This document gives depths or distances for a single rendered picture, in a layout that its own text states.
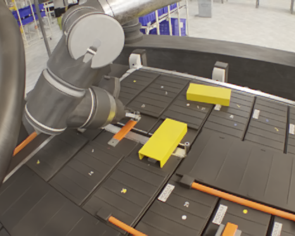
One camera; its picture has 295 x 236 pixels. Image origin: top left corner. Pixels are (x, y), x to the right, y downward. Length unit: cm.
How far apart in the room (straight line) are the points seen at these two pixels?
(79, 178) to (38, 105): 26
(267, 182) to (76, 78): 50
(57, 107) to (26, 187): 32
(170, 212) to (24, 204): 39
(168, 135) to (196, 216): 26
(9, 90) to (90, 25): 22
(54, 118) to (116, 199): 25
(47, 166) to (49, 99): 32
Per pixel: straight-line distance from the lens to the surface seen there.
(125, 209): 53
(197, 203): 53
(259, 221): 54
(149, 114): 76
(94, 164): 64
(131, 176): 59
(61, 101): 43
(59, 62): 41
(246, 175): 59
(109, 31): 39
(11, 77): 21
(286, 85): 165
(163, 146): 62
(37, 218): 60
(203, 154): 62
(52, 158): 72
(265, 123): 77
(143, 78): 99
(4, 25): 26
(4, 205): 69
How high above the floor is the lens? 147
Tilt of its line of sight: 38 degrees down
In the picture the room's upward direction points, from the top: 8 degrees counter-clockwise
